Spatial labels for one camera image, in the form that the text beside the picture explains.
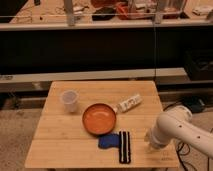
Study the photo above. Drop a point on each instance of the black striped whiteboard eraser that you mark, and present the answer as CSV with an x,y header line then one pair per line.
x,y
124,147

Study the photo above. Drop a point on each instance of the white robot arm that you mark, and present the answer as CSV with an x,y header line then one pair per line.
x,y
175,124

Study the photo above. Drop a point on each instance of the white plastic bottle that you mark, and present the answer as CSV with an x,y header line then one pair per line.
x,y
129,103

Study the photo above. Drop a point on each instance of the orange round plate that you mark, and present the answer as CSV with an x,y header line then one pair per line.
x,y
99,119

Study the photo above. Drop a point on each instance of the clear plastic cup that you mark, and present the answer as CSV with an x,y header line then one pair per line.
x,y
69,99

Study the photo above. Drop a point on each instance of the wooden slatted table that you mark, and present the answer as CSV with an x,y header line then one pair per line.
x,y
60,140

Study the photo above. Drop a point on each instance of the blue cloth piece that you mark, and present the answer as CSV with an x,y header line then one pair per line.
x,y
108,141

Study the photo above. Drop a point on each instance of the black box on right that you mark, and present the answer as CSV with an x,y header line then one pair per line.
x,y
198,64

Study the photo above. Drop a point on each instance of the black power adapter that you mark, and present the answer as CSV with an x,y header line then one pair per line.
x,y
194,104

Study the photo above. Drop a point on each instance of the long workbench shelf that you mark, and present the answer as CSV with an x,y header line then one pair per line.
x,y
103,14

